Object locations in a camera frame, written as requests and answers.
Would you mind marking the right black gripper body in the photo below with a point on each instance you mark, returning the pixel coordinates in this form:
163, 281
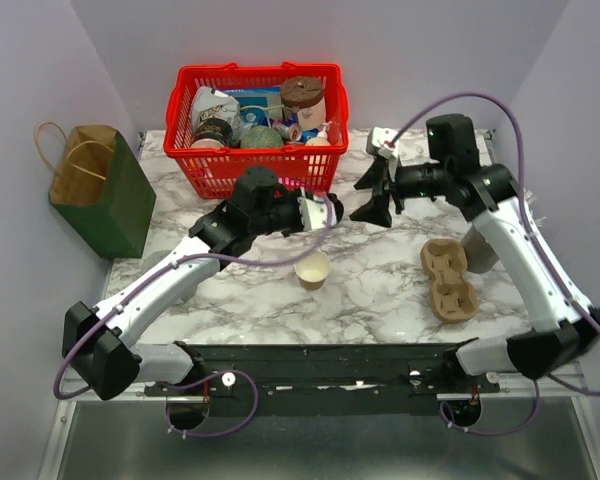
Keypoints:
411, 181

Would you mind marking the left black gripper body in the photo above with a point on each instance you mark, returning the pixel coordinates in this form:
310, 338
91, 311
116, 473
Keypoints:
285, 213

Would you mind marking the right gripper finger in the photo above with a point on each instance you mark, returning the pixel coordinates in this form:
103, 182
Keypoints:
376, 178
375, 212

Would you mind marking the brown paper coffee cup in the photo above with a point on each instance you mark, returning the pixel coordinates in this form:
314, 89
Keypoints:
313, 270

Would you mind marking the brown pulp cup carrier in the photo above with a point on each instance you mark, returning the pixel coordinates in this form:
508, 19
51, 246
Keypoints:
452, 298

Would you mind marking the red plastic shopping basket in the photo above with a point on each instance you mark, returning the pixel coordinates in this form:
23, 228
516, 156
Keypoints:
213, 172

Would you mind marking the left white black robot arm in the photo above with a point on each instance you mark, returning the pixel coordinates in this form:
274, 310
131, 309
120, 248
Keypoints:
101, 343

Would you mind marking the grey cylinder under left arm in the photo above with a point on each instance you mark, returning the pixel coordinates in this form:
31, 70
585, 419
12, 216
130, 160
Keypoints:
154, 259

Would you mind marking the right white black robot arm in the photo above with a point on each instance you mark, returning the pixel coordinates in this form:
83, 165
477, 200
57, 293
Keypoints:
564, 322

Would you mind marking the beige pump bottle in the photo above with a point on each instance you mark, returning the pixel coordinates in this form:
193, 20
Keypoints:
318, 136

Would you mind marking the green round sponge ball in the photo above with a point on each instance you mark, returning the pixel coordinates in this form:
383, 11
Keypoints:
261, 137

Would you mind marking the red bull drink can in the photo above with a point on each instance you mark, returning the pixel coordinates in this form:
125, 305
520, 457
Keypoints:
288, 130

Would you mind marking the grey holder cup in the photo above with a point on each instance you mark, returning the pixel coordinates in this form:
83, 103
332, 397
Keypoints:
480, 256

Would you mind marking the cork lid beige jar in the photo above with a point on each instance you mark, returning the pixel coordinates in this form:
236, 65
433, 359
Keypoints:
303, 100

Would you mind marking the blue box in basket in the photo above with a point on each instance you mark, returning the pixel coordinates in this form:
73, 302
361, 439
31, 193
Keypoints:
259, 105

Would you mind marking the black label tub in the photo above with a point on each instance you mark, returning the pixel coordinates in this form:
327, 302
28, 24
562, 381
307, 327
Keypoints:
213, 133

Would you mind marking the silver snack bag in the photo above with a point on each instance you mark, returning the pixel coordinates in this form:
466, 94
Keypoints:
209, 102

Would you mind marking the green kraft paper bag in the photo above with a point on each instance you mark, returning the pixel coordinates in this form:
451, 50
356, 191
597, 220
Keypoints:
101, 191

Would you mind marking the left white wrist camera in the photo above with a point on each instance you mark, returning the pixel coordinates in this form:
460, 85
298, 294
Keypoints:
317, 213

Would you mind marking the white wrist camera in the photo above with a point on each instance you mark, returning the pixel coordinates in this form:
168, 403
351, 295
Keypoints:
381, 143
317, 213

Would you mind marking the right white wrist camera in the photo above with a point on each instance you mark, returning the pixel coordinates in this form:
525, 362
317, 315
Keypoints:
381, 143

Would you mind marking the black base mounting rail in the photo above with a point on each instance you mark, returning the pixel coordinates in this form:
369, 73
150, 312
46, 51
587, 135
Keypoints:
324, 380

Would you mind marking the aluminium frame rail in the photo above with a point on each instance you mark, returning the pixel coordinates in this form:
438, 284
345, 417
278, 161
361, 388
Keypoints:
517, 386

